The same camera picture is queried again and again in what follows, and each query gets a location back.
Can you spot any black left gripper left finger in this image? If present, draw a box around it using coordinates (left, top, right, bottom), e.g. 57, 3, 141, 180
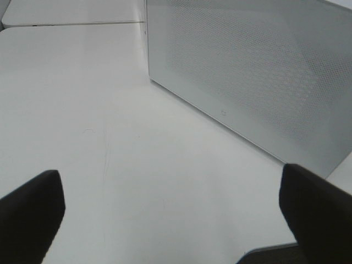
1, 170, 65, 263

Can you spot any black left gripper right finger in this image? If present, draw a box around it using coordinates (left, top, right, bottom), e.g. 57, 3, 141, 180
279, 164, 351, 263

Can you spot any white microwave door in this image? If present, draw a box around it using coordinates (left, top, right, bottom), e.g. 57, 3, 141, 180
146, 1, 351, 177

